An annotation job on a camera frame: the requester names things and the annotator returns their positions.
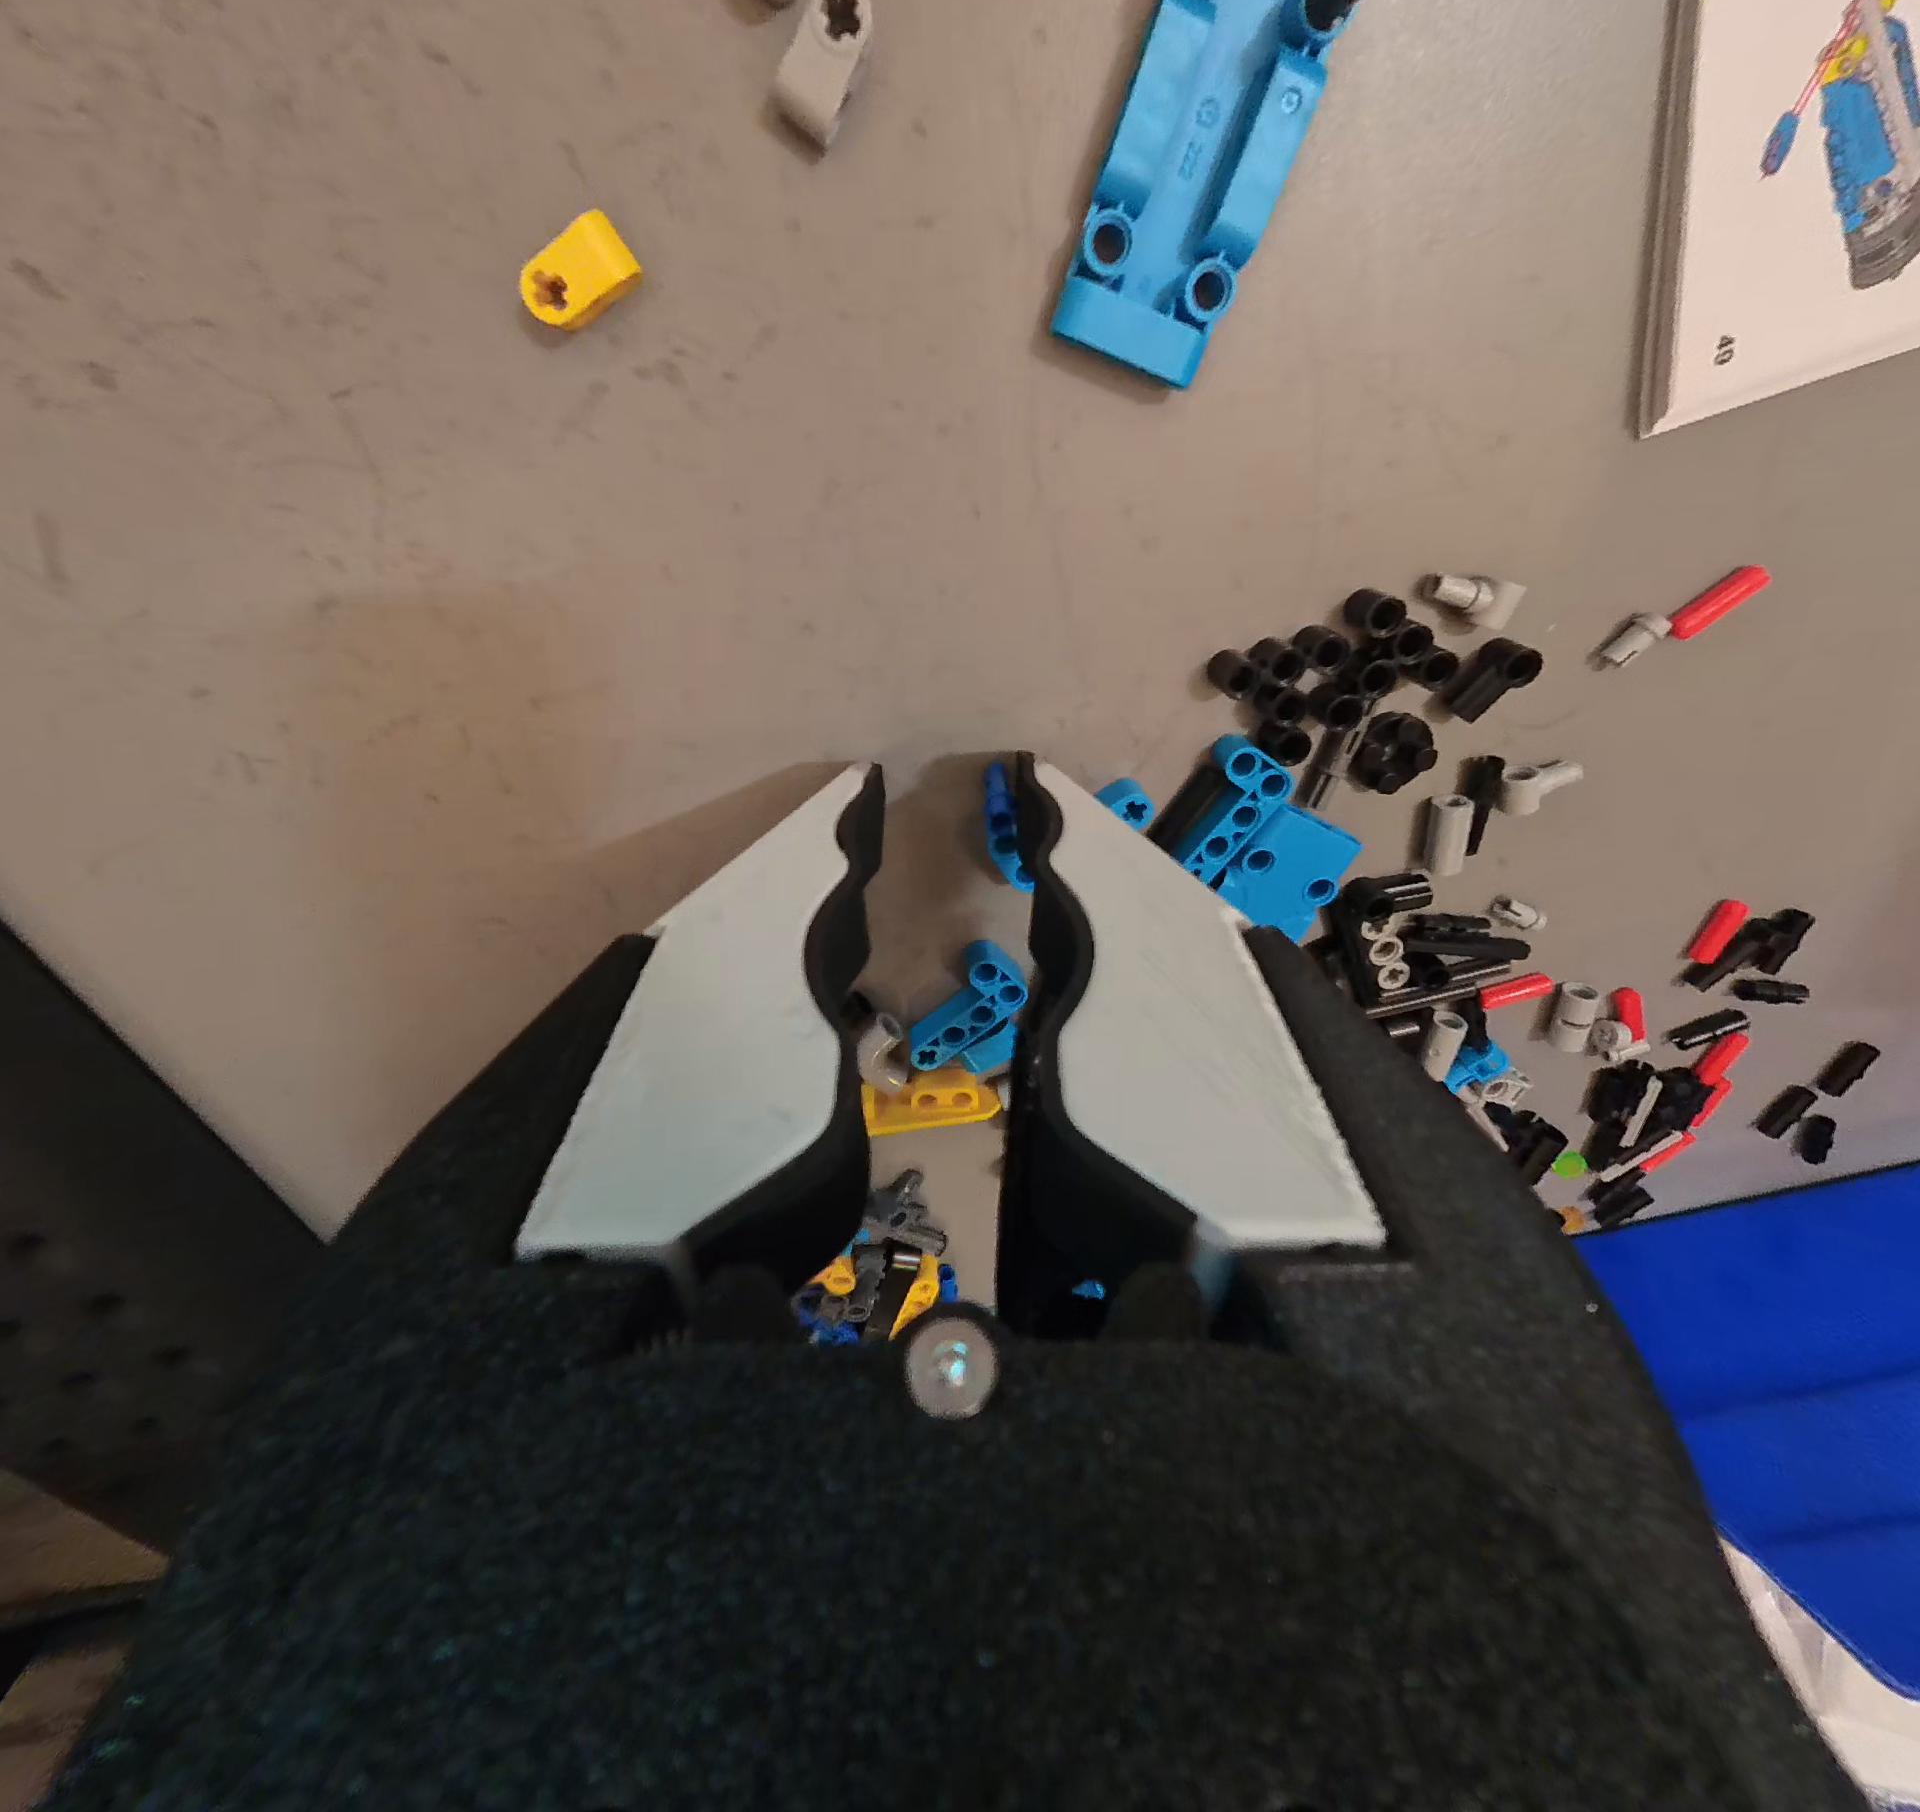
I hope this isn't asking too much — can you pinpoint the blue block piece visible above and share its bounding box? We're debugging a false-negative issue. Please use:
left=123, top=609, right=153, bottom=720
left=1047, top=0, right=1400, bottom=393

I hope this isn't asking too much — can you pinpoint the grey desk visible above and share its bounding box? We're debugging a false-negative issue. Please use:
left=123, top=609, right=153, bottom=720
left=0, top=0, right=1920, bottom=1812

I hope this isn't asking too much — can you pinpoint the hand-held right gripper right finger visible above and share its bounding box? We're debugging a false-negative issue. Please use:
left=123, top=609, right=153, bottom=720
left=997, top=753, right=1389, bottom=1325

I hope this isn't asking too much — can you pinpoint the pile of building block pieces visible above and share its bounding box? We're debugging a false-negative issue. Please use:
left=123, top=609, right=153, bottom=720
left=795, top=569, right=1886, bottom=1353

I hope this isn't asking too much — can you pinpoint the blue plastic bin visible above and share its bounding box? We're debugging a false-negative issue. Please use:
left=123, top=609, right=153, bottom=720
left=1563, top=1179, right=1920, bottom=1694

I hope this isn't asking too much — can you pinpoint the small yellow connector piece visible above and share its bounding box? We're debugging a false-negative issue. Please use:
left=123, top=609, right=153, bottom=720
left=514, top=208, right=644, bottom=334

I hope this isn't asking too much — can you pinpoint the instruction booklet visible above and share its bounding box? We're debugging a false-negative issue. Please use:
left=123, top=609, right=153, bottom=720
left=1638, top=0, right=1920, bottom=442

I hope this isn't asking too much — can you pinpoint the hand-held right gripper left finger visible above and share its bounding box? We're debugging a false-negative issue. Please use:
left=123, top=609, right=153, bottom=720
left=512, top=762, right=887, bottom=1311

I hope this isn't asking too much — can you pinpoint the red pin piece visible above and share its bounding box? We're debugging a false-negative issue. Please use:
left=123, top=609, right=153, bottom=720
left=1668, top=565, right=1774, bottom=644

